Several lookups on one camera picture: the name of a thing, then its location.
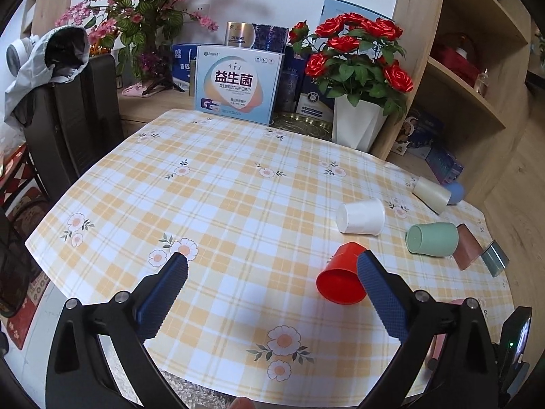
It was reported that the wooden sideboard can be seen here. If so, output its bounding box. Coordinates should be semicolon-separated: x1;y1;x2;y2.
117;87;197;127

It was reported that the white angular vase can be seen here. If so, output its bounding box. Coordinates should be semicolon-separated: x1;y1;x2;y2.
332;94;388;153

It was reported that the green cup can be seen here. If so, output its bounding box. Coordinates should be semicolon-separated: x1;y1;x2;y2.
405;222;461;257

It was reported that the dark blue box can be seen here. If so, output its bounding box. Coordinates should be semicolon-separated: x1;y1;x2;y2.
277;45;309;113

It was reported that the blue printed box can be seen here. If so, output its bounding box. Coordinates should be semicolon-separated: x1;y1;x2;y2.
394;108;446;156

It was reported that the dark box with emblem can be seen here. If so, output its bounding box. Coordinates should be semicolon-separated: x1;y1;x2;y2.
296;79;337;121

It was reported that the yellow checked floral tablecloth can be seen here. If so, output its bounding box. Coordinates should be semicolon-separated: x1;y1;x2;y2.
28;108;518;405

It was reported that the red box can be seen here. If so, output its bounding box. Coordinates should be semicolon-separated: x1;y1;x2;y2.
432;45;480;88

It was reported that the silver grey cup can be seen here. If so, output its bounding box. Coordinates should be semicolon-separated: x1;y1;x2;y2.
481;241;510;277

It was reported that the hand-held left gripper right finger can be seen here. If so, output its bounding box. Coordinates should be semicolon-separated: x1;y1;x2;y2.
357;249;501;409

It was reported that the brown pink cup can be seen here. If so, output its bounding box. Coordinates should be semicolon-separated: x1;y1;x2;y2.
451;224;484;270

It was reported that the blue cup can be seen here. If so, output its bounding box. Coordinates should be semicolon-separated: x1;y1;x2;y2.
445;182;466;206

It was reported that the pink cloth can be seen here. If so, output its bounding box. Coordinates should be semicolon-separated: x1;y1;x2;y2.
123;83;160;99

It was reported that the white round device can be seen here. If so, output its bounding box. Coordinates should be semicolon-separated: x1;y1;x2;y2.
6;38;35;79

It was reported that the small black tripod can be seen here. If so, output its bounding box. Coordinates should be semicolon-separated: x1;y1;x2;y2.
142;70;186;94

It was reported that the cream cup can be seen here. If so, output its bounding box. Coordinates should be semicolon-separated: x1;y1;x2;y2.
411;177;452;215

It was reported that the small glass bottle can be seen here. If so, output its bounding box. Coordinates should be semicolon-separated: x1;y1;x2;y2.
474;68;490;96

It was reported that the grey jacket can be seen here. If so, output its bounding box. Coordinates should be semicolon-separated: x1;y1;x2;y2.
4;26;91;126

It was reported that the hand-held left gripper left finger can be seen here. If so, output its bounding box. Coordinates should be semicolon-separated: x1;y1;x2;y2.
45;252;190;409

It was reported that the tall blue white box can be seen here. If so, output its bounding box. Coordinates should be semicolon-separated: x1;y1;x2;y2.
319;0;394;35

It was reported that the red artificial rose bouquet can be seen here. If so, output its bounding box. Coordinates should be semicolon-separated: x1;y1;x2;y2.
289;13;415;118

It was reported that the pink artificial flower arrangement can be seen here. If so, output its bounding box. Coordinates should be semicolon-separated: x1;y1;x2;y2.
55;0;220;82

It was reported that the wooden shelf unit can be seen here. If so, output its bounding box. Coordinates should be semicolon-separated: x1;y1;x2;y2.
370;0;545;207

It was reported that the gold metal tray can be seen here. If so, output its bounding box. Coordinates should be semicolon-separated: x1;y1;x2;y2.
271;112;335;139

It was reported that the light blue product box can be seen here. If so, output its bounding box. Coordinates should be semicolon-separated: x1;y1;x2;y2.
195;45;285;125

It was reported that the white cup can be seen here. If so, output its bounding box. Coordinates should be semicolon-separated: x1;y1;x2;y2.
336;198;386;236

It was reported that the silver purple box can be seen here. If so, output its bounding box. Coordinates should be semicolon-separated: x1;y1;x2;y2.
224;21;289;54

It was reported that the red cup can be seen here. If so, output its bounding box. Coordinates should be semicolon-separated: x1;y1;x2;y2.
316;242;369;305

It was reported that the red patterned rug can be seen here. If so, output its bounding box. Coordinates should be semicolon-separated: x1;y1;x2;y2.
0;145;56;350

